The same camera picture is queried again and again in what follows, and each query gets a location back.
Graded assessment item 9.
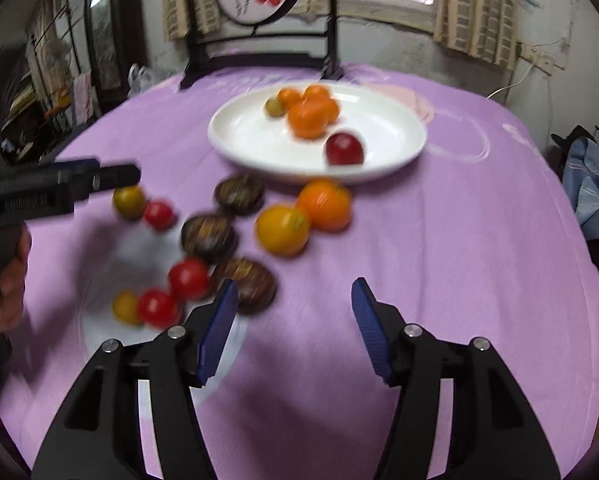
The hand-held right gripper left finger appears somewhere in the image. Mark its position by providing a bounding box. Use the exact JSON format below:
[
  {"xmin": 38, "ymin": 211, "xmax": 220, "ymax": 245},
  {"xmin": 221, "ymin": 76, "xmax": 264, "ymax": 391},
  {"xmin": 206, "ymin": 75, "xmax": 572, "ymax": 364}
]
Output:
[{"xmin": 31, "ymin": 279, "xmax": 240, "ymax": 480}]

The person's left hand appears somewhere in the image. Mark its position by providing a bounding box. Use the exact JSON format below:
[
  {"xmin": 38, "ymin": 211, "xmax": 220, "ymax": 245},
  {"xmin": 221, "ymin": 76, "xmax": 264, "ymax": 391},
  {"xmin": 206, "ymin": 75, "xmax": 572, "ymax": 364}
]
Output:
[{"xmin": 0, "ymin": 222, "xmax": 33, "ymax": 333}]

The dark wooden cabinet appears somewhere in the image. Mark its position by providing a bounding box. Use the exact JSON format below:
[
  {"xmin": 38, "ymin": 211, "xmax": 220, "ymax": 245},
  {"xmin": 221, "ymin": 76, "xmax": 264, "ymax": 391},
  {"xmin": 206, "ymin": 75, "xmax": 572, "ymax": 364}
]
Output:
[{"xmin": 82, "ymin": 0, "xmax": 150, "ymax": 116}]

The cluttered metal rack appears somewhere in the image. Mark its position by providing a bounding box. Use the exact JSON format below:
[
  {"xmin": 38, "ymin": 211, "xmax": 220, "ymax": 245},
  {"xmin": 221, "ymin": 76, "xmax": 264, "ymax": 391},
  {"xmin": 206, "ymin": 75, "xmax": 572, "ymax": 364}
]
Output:
[{"xmin": 0, "ymin": 0, "xmax": 95, "ymax": 161}]

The yellow cherry tomato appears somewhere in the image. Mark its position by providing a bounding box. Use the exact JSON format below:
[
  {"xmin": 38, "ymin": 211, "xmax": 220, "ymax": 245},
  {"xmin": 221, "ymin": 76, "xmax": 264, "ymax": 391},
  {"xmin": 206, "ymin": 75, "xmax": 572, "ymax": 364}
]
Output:
[{"xmin": 112, "ymin": 291, "xmax": 143, "ymax": 325}]

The white power strip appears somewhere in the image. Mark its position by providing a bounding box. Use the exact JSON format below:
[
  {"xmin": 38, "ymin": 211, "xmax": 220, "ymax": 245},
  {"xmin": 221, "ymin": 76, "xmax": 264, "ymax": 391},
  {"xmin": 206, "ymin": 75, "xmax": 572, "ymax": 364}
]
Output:
[{"xmin": 519, "ymin": 42, "xmax": 557, "ymax": 76}]

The beige checked curtain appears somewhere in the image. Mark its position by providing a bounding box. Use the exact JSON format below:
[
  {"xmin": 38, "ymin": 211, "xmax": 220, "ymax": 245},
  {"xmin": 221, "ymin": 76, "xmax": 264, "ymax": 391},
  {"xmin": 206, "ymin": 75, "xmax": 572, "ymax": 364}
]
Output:
[
  {"xmin": 433, "ymin": 0, "xmax": 520, "ymax": 66},
  {"xmin": 160, "ymin": 0, "xmax": 230, "ymax": 43}
]

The large orange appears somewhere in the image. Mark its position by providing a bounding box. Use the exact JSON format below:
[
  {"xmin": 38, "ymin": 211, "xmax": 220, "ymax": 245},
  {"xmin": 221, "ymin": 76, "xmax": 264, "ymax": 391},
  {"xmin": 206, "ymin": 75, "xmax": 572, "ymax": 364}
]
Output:
[{"xmin": 297, "ymin": 179, "xmax": 353, "ymax": 232}]

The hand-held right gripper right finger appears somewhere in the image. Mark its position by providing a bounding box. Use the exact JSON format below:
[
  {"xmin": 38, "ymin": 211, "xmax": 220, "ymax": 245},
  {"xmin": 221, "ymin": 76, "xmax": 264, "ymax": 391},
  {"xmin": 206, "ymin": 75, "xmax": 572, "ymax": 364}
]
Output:
[{"xmin": 350, "ymin": 277, "xmax": 563, "ymax": 480}]

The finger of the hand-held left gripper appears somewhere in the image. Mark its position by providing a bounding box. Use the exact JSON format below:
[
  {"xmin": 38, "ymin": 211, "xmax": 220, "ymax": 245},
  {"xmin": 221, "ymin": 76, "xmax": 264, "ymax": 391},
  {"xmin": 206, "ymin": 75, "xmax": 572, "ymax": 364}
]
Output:
[
  {"xmin": 40, "ymin": 158, "xmax": 101, "ymax": 173},
  {"xmin": 77, "ymin": 163, "xmax": 142, "ymax": 197}
]

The white cable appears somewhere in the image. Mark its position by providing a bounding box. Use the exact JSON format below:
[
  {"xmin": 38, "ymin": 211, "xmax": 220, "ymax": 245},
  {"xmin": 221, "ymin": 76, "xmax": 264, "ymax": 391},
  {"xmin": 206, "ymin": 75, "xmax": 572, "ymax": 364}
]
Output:
[{"xmin": 487, "ymin": 62, "xmax": 535, "ymax": 101}]

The yellow-green cherry tomato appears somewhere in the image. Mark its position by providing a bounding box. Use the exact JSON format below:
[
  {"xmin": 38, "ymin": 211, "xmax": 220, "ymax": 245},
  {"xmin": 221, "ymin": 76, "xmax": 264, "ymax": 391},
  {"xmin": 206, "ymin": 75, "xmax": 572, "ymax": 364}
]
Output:
[{"xmin": 112, "ymin": 186, "xmax": 147, "ymax": 220}]

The red cherry tomato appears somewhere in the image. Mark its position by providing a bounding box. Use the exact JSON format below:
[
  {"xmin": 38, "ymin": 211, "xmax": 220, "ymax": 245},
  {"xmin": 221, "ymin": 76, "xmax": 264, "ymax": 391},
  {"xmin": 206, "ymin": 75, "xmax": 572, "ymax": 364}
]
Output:
[
  {"xmin": 168, "ymin": 258, "xmax": 212, "ymax": 301},
  {"xmin": 137, "ymin": 288, "xmax": 181, "ymax": 328},
  {"xmin": 144, "ymin": 201, "xmax": 176, "ymax": 230}
]

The white plastic bag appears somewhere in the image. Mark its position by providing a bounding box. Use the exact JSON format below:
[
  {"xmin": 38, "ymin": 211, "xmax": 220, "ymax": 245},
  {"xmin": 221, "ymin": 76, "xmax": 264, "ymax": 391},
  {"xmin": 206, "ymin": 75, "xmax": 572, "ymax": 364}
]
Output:
[{"xmin": 127, "ymin": 63, "xmax": 166, "ymax": 98}]

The pink cloth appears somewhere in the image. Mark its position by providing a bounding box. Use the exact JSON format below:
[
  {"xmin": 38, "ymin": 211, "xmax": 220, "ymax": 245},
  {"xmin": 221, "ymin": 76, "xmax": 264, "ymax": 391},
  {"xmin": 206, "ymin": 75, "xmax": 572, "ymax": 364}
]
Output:
[{"xmin": 72, "ymin": 72, "xmax": 98, "ymax": 126}]

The blue cloth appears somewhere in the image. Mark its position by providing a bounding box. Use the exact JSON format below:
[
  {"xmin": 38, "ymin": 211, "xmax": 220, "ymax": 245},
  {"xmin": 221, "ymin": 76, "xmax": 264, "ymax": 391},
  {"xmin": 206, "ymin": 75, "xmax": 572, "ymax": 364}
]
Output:
[{"xmin": 562, "ymin": 137, "xmax": 599, "ymax": 241}]

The yellow orange citrus fruit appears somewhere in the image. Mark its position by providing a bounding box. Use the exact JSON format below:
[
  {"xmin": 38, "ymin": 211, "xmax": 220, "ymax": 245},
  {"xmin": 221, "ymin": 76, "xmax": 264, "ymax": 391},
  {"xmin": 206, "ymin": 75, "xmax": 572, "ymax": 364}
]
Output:
[{"xmin": 256, "ymin": 204, "xmax": 311, "ymax": 257}]

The dark red plum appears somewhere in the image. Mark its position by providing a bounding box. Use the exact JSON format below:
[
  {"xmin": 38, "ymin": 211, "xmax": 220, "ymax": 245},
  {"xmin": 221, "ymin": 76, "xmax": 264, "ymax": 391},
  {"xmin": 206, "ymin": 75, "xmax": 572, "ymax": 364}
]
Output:
[{"xmin": 325, "ymin": 132, "xmax": 365, "ymax": 167}]

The white oval plate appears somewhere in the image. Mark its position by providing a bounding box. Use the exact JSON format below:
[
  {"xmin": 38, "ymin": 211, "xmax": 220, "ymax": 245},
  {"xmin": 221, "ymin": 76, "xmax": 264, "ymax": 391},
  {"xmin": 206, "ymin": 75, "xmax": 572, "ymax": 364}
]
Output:
[{"xmin": 208, "ymin": 81, "xmax": 427, "ymax": 185}]

